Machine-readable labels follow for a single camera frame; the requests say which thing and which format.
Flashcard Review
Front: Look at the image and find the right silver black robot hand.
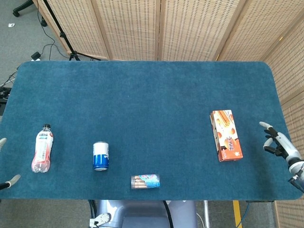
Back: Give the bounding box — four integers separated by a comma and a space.
258, 121, 302, 167

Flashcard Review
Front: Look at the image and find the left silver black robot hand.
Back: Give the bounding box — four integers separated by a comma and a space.
0, 137, 21, 190

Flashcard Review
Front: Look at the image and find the orange snack box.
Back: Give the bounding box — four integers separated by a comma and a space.
209, 109, 244, 162

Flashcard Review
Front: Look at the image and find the clear pink drink bottle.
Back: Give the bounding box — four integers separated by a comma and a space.
31, 123, 54, 173

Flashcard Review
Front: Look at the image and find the yellow floor tape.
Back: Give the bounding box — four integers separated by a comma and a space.
232, 200, 242, 228

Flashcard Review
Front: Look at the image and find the black floor device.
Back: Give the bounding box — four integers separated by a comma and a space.
0, 87, 12, 103

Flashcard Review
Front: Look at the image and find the blue white drink can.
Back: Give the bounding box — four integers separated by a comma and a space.
92, 141, 110, 171

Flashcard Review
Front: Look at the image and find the metal table leg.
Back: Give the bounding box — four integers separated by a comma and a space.
203, 200, 211, 228

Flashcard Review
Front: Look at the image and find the clear biscuit stick tube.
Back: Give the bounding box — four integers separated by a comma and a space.
130, 173, 161, 190

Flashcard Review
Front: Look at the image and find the grey robot torso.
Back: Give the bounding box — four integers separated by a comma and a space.
94, 199, 198, 228

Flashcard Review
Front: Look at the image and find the blue carpet table mat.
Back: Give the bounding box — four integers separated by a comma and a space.
0, 61, 304, 201

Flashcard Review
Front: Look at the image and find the black tripod stand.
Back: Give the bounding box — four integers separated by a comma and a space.
43, 0, 102, 61

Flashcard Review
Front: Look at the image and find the black office chair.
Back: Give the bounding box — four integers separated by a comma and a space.
12, 0, 48, 27

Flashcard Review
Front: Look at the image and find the wicker folding screen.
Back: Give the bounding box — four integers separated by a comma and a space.
33, 0, 304, 228

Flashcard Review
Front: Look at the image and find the blue cable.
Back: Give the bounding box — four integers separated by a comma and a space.
237, 201, 250, 228

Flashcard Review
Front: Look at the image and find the white torso bracket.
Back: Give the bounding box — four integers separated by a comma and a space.
89, 212, 112, 228

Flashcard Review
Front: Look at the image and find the thin black floor cable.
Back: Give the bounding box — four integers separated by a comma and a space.
37, 0, 72, 60

